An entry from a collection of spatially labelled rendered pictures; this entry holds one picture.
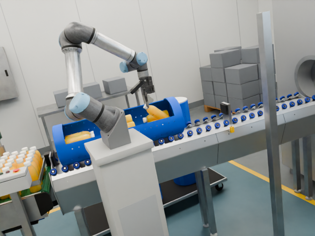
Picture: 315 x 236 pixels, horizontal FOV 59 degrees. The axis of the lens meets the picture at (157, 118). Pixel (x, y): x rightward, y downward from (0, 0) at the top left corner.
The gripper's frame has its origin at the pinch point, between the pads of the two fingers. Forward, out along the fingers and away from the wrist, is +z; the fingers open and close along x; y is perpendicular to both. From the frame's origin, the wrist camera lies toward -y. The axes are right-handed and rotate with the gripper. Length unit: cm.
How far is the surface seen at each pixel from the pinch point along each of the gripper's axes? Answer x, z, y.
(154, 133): -8.1, 18.7, 0.6
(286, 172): 47, 122, 150
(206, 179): -4, 68, 36
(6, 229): -18, 50, -103
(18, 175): -29, 14, -84
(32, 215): -18, 46, -87
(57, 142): -8, 8, -62
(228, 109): 0, 19, 63
